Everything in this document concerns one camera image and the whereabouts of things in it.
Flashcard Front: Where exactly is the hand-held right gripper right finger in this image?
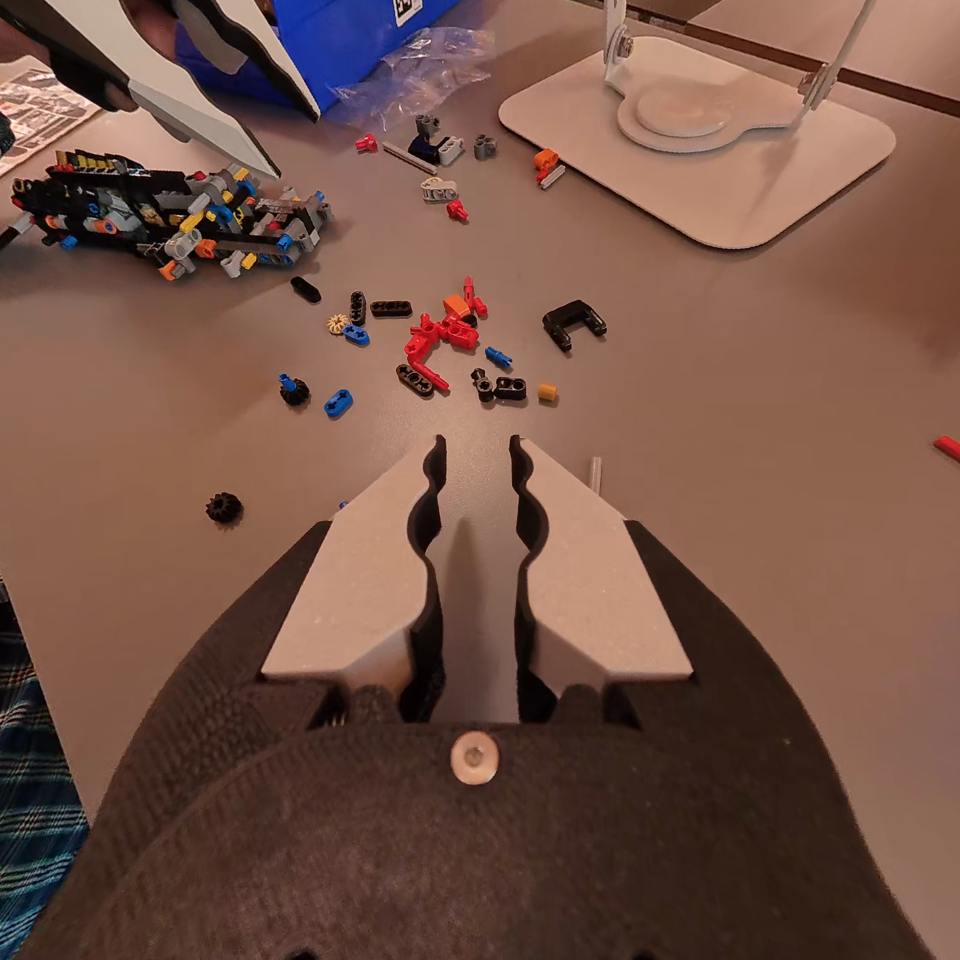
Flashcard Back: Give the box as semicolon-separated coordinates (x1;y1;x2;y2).
510;433;696;725

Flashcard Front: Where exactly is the black U-shaped lego bracket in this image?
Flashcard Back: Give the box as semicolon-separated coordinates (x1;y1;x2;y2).
541;298;609;354

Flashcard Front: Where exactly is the clear plastic bag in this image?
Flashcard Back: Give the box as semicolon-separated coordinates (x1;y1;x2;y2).
328;26;498;135

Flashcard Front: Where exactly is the person's left hand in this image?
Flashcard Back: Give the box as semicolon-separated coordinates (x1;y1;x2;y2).
125;0;180;66

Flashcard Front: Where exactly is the person's plaid shirt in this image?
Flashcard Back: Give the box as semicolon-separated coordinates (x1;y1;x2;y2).
0;573;91;960

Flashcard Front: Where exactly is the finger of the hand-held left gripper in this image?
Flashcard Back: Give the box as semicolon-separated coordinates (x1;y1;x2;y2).
171;0;324;123
45;0;283;179

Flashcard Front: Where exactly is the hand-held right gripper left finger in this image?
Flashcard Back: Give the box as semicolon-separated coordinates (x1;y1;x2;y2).
258;433;450;725

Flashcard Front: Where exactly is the blue bin with square tag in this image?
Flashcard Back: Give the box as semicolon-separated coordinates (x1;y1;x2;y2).
266;0;470;115

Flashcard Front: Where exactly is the printed instruction sheet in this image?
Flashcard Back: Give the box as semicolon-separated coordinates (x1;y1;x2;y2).
0;54;104;180

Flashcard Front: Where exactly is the white book stand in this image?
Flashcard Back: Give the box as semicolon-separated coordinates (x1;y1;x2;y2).
498;0;898;250

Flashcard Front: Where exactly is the multicoloured lego vehicle chassis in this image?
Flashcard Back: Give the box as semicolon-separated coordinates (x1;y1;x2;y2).
0;148;336;283

